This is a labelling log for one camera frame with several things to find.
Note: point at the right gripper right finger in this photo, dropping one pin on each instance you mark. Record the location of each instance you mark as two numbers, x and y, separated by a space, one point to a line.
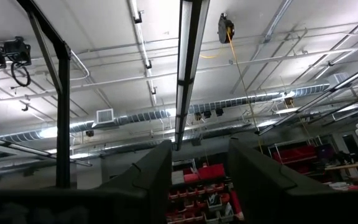
253 180

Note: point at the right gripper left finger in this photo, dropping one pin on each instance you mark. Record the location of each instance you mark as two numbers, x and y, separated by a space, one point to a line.
157 174

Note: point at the white air vent box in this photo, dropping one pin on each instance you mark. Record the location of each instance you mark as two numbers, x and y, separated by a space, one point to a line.
105 116
337 78

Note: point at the long ceiling light fixture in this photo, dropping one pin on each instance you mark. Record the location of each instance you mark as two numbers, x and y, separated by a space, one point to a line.
322 95
189 46
26 148

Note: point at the white ceiling pipe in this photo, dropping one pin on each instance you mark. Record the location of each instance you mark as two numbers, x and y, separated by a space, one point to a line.
141 46

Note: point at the silver spiral air duct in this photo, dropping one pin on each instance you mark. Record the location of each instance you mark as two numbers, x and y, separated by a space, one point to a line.
222 104
216 130

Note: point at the black overhead camera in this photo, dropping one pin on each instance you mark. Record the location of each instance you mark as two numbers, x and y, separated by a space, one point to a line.
17 51

